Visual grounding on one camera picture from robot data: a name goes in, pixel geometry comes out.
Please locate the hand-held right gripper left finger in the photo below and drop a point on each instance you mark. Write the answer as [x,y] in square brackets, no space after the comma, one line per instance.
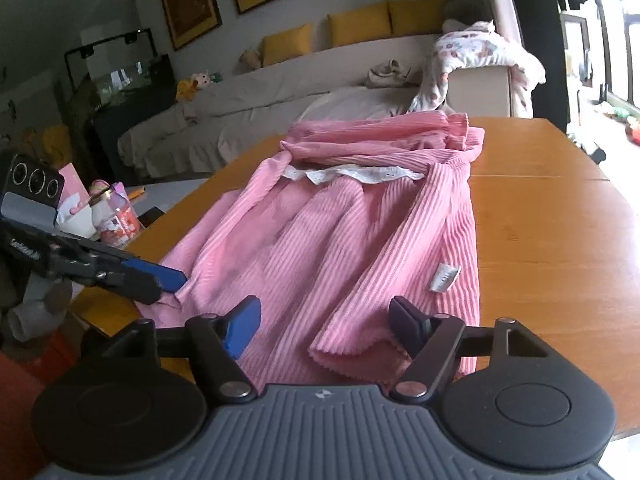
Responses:
[242,325]

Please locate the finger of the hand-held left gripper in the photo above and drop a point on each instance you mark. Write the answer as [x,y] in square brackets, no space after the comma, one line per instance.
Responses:
[155,274]
[135,289]

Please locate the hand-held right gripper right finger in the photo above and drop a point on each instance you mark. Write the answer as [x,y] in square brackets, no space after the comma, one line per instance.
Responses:
[402,322]

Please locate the pink ribbed sweater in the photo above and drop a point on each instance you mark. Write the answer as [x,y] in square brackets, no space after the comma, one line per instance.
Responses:
[325,240]

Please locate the pink box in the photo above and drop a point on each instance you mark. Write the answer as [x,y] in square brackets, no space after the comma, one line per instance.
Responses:
[72,187]

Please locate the smartphone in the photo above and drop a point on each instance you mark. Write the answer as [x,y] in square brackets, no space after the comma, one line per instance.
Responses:
[150,216]

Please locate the plastic bottle with red label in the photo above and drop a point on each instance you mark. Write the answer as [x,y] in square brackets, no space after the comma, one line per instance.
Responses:
[117,222]

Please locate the yellow bag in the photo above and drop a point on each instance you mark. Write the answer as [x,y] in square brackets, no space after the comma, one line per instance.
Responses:
[56,142]

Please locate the white coffee table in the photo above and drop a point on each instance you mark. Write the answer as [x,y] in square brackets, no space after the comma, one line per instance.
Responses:
[170,192]

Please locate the orange pen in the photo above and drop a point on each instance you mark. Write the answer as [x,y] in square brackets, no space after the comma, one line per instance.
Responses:
[135,191]

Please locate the white plastic pipe fitting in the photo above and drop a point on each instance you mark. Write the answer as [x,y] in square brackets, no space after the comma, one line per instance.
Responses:
[30,310]

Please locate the dark aquarium cabinet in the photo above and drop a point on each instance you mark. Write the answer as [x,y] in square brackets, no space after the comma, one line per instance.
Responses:
[130,120]

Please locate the glass aquarium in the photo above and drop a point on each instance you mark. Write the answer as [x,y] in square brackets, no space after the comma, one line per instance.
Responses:
[112,67]

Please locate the yellow plush toy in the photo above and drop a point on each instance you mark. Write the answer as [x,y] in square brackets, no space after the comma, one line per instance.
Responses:
[186,90]

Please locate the white pink plush toy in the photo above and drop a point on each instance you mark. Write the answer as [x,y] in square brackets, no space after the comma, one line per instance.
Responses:
[206,79]

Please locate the beige covered sofa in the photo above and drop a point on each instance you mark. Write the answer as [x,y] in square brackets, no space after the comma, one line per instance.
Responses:
[280,100]

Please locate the beige plush toy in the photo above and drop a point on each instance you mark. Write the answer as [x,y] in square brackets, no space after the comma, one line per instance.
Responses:
[248,60]

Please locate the beige crumpled cloth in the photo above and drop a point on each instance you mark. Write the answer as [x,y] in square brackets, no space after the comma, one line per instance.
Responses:
[390,74]

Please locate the black white shoe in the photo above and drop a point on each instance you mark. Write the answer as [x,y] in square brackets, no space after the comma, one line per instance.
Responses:
[596,153]

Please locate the yellow cushion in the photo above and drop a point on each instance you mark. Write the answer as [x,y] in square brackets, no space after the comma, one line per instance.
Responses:
[287,45]
[359,25]
[420,15]

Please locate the white printed garment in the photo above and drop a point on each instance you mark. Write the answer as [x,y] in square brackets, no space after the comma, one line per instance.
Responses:
[480,47]

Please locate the row of plant pots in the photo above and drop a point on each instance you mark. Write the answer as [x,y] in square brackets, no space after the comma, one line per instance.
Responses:
[632,127]

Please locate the beige curtain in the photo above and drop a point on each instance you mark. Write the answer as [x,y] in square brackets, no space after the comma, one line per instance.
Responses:
[500,0]

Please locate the black window frame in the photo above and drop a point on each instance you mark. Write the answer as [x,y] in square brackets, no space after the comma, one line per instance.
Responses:
[607,35]

